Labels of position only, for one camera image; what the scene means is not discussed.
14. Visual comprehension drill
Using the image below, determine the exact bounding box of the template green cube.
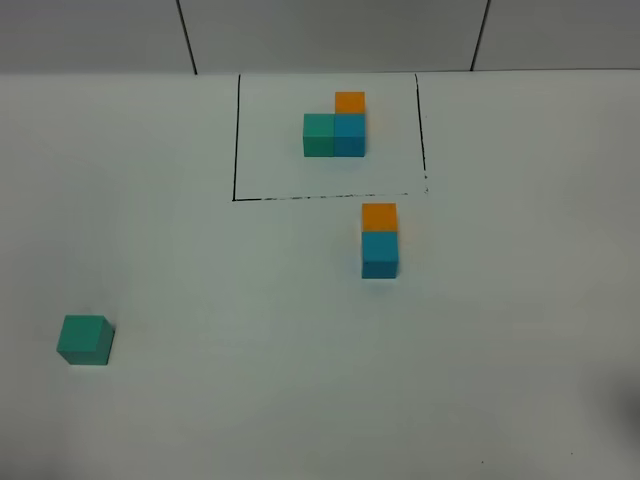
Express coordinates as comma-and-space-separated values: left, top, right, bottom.
303, 113, 334, 157

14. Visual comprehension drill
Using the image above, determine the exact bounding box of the template blue cube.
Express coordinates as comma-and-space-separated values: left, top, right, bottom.
334, 113, 366, 157

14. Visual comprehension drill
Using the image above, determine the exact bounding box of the template orange cube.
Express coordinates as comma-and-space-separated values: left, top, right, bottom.
335, 91, 366, 114

